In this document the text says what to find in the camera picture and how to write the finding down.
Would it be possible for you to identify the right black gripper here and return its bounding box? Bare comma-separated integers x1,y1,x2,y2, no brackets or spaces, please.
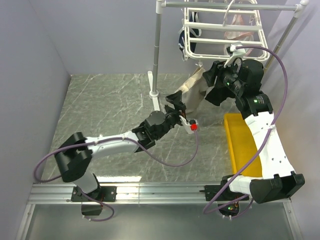
202,57,245,95

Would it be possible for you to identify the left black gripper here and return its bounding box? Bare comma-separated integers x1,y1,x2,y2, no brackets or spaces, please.
155,90,188,140

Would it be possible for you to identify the grey underwear beige waistband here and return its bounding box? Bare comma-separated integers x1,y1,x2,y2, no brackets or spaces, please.
175,67,209,114

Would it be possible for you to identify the white clip hanger frame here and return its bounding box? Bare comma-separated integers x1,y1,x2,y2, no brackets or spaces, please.
181,7,270,63

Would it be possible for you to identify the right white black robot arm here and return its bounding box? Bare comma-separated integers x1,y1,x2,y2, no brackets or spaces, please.
202,59,305,204

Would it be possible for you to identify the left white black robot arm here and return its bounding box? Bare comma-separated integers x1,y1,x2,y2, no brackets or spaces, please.
54,90,186,201

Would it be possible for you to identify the black underwear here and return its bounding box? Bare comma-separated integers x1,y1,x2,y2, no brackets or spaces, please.
205,86,236,107

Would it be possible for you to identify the navy blue underwear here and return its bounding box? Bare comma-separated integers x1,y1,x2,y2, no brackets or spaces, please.
178,11,202,62

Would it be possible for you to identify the white pink underwear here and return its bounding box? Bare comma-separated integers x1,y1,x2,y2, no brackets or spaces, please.
223,13,258,57

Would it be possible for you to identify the grey white drying rack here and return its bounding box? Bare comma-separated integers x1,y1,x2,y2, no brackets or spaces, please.
147,0,309,111

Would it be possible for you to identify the yellow plastic tray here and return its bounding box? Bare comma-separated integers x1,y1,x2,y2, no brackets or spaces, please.
224,113,257,174

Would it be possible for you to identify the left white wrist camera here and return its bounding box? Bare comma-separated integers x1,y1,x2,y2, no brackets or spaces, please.
179,115,199,134

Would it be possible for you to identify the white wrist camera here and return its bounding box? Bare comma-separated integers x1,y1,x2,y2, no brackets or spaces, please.
179,115,199,134
223,42,246,68

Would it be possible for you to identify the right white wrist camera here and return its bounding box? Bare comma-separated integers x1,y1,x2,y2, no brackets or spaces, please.
223,42,246,68

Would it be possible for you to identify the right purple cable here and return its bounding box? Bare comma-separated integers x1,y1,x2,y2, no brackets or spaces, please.
202,44,289,220

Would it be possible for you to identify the purple cable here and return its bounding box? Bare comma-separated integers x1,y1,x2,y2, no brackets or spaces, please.
33,129,200,222
202,44,289,220

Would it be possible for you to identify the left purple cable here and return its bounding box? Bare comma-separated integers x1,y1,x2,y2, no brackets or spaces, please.
33,129,200,222

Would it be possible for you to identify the aluminium mounting rail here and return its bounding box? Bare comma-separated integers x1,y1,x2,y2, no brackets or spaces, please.
16,182,303,240

